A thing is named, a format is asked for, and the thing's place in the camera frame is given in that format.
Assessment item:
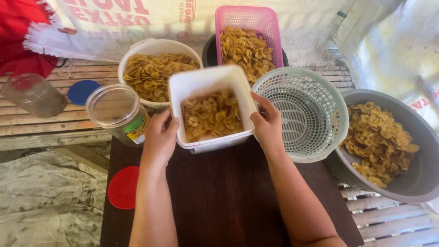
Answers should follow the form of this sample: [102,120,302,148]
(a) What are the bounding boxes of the person's left hand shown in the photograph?
[143,109,180,166]

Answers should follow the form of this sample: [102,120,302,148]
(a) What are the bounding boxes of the person's right hand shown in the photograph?
[250,91,285,155]

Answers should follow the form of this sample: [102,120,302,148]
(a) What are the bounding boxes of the white square plastic container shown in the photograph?
[168,65,259,154]

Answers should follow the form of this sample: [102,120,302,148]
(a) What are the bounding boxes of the pale green round colander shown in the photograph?
[251,67,350,164]

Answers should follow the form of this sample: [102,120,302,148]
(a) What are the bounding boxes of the clear plastic jar green label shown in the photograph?
[85,84,150,148]

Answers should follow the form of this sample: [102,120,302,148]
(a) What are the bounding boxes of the banana chips in square container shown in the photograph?
[181,89,244,143]

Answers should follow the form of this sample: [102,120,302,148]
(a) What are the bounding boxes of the red round lid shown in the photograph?
[107,166,140,210]

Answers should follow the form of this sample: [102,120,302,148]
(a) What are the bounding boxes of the banana chips in white tub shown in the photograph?
[123,52,200,103]

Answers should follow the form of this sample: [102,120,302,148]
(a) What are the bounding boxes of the banana chips in pink basket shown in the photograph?
[220,26,276,83]

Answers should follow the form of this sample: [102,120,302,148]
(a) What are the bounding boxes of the blue round lid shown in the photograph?
[67,80,101,106]

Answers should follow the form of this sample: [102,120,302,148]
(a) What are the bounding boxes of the white round plastic tub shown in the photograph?
[118,38,204,110]

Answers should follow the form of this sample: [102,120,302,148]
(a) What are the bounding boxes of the black round basin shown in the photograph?
[202,34,289,68]

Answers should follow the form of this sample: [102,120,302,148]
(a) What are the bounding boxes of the banana chips in grey basin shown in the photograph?
[339,102,420,189]

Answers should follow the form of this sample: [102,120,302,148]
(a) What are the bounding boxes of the pink plastic basket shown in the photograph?
[215,5,284,69]

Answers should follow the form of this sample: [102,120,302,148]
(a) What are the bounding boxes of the bamboo slat bench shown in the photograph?
[0,60,439,247]

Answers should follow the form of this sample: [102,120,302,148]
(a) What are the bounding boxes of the white printed woven sack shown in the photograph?
[23,0,357,67]

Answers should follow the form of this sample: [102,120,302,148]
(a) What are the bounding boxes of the grey tarpaulin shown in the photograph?
[0,148,110,247]

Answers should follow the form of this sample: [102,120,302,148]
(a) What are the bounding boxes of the clear empty plastic jar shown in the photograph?
[1,73,68,118]

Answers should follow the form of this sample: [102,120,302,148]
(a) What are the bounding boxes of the translucent plastic sheet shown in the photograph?
[338,0,439,134]

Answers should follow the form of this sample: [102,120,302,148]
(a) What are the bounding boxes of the grey plastic basin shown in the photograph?
[325,89,439,204]

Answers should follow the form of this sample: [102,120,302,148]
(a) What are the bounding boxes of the red cloth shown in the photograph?
[0,0,59,79]

